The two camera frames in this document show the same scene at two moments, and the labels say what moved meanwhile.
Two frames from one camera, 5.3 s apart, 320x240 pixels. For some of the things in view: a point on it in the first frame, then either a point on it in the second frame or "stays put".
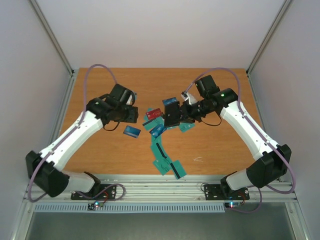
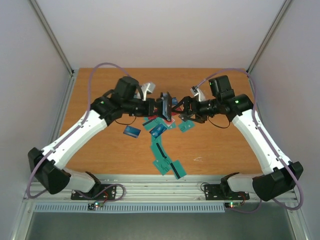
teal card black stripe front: x=178 y=169 stays put
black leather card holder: x=172 y=114 -> x=166 y=105
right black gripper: x=172 y=114 stays put
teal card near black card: x=185 y=126 stays put
